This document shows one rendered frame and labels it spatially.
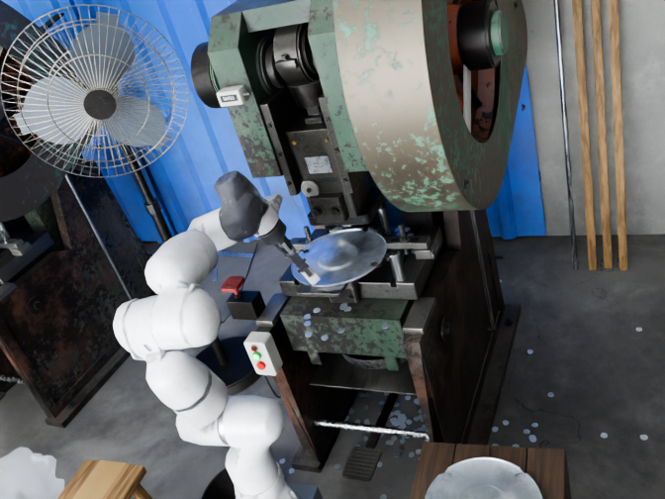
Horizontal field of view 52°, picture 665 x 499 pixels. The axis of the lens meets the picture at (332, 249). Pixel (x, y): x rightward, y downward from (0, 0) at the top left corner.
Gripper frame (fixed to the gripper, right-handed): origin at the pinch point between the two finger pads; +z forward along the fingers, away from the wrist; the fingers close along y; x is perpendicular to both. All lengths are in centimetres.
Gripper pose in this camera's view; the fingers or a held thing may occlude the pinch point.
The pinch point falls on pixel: (309, 273)
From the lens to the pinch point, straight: 188.6
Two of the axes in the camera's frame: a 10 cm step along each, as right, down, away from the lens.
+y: 4.0, 3.9, -8.3
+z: 5.2, 6.4, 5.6
